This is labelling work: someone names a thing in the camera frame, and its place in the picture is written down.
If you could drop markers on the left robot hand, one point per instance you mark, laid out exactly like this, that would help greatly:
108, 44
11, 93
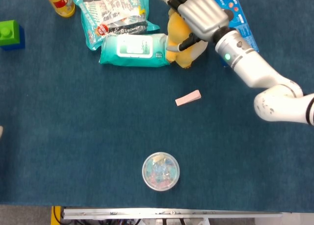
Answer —
1, 130

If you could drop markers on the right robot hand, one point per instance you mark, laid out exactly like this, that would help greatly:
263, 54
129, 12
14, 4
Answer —
201, 15

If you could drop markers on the yellow plush toy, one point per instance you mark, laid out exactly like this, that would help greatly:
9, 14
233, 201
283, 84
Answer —
180, 30

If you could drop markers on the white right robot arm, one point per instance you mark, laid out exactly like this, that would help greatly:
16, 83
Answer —
257, 68

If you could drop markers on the green and blue toy block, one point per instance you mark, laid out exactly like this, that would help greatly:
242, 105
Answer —
9, 33

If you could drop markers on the blue Oreo cookie box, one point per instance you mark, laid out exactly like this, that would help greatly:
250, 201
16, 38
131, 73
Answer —
241, 24

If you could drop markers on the teal wet wipes pack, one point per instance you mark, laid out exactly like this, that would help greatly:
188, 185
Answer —
133, 49

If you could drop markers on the pink eraser block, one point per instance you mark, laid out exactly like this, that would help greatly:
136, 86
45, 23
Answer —
188, 97

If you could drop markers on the teal snack bag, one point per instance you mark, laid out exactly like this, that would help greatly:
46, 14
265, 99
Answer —
115, 13

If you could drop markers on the orange juice bottle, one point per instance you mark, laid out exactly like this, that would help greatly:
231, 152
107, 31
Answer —
61, 2

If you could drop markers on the round clear container of clips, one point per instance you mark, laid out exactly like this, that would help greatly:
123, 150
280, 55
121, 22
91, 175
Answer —
160, 171

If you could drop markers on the yellow frame post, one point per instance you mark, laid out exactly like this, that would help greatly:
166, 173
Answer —
56, 215

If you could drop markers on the aluminium frame rail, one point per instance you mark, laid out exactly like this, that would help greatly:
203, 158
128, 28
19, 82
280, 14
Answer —
171, 213

